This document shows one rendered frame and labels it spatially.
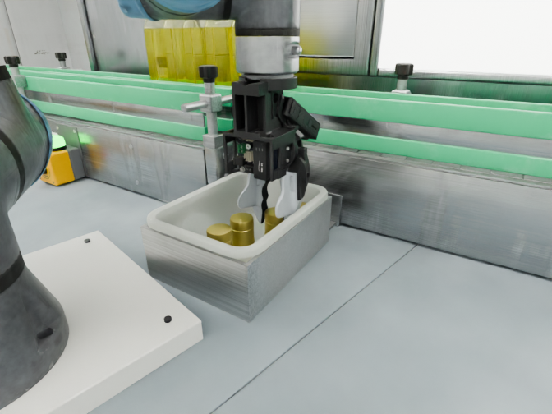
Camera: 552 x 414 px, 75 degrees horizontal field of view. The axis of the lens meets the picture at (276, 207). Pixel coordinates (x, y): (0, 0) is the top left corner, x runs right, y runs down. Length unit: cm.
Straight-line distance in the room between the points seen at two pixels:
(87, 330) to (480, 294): 46
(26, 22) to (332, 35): 653
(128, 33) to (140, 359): 99
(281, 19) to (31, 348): 39
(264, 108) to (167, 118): 30
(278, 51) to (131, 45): 83
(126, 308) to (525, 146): 52
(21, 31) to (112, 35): 580
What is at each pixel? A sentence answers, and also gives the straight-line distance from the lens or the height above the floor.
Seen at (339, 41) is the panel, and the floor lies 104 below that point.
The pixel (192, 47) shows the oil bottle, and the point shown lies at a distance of 78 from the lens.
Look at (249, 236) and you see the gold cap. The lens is 52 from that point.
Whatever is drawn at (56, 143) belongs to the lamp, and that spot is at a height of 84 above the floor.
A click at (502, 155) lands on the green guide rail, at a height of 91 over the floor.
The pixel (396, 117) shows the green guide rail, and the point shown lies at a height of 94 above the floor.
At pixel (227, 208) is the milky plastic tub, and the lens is 60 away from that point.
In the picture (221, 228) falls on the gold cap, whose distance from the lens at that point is 49.
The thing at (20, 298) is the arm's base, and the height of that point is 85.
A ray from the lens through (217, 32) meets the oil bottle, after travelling 73.
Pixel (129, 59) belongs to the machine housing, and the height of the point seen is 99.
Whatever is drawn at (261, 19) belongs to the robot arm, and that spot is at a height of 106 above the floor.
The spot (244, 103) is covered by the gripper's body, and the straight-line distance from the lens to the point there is 42.
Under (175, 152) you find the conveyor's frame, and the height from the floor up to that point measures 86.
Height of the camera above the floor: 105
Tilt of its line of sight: 25 degrees down
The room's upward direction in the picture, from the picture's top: straight up
